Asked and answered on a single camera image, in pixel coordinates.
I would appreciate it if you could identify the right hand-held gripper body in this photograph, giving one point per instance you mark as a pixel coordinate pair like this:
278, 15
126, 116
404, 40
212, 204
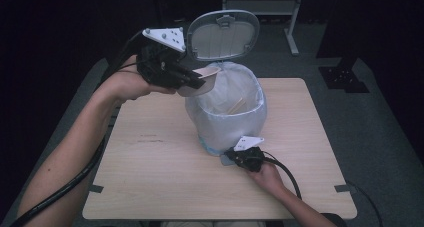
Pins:
250, 158

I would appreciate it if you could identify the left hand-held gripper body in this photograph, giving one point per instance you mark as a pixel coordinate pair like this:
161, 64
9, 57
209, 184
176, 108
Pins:
160, 62

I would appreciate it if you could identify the white disposable bowl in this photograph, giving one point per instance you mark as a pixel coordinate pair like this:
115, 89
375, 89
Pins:
203, 83

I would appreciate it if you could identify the wooden chopstick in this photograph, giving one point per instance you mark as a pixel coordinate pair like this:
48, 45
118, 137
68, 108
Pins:
236, 106
239, 107

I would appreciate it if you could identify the grey pedal trash can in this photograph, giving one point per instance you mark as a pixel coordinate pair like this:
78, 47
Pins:
223, 37

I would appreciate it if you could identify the person's right hand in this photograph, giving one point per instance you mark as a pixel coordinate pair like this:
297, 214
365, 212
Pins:
268, 178

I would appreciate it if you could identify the person's left hand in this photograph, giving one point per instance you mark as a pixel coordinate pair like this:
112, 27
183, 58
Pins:
133, 83

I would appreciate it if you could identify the clear plastic bin liner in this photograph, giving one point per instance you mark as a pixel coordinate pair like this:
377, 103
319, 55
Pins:
230, 130

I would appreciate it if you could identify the grey tape piece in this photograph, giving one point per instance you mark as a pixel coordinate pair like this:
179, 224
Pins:
96, 188
342, 188

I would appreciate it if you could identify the grey metal stand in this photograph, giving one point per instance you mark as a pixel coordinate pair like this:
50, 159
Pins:
286, 7

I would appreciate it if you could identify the black stand base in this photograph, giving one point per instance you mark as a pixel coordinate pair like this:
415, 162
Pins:
343, 77

